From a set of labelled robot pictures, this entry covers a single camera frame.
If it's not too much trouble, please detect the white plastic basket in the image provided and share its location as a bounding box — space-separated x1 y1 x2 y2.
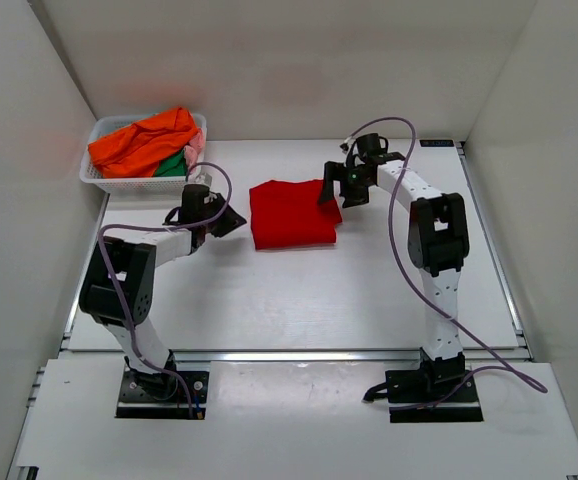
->
79 114 186 196

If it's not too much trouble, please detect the red t shirt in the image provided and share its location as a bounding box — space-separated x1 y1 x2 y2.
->
249 179 342 251

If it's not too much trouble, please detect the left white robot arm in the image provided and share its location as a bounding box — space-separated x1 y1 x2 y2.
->
79 185 246 399

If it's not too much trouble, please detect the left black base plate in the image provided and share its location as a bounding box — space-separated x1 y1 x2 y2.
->
115 367 210 421

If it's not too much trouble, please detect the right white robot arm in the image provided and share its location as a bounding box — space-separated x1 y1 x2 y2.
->
318 133 470 403

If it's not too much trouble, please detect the green t shirt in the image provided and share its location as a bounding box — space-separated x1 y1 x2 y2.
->
153 149 188 177

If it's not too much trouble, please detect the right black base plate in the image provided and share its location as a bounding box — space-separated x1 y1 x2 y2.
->
362 367 484 424

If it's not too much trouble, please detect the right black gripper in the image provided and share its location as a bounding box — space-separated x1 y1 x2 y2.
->
317 163 372 210

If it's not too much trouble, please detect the orange t shirt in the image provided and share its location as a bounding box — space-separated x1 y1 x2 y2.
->
88 107 202 179

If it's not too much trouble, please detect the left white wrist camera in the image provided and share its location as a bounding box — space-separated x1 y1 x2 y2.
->
188 172 213 187

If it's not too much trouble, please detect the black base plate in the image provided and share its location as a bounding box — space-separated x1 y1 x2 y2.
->
115 367 210 421
362 367 484 424

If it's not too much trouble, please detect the pink t shirt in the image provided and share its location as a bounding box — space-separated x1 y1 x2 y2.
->
184 129 206 172

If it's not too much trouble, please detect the blue table label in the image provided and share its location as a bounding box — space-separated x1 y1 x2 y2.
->
419 139 454 148

